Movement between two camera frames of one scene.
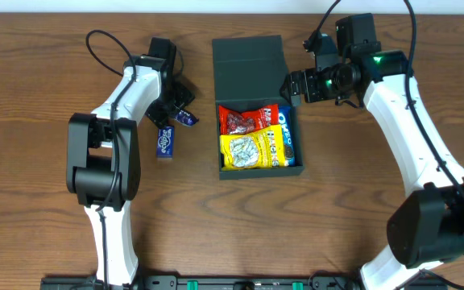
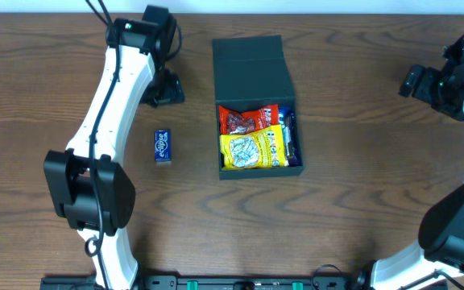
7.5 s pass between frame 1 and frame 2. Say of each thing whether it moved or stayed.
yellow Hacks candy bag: stayed
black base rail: stayed
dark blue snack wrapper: moved
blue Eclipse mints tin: moved
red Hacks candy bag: stayed
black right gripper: moved
